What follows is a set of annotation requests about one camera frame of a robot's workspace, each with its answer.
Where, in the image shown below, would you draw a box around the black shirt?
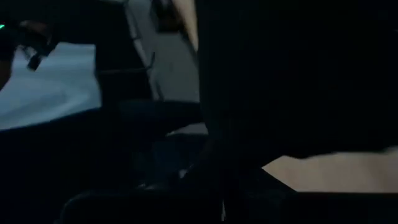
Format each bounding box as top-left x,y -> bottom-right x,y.
0,0 -> 398,194

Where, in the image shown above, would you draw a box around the light grey t-shirt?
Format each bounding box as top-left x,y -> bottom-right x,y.
0,42 -> 103,131

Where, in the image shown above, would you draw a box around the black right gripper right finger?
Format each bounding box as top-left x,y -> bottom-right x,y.
222,164 -> 398,224

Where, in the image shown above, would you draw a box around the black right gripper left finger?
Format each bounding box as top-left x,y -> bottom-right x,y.
60,189 -> 223,224

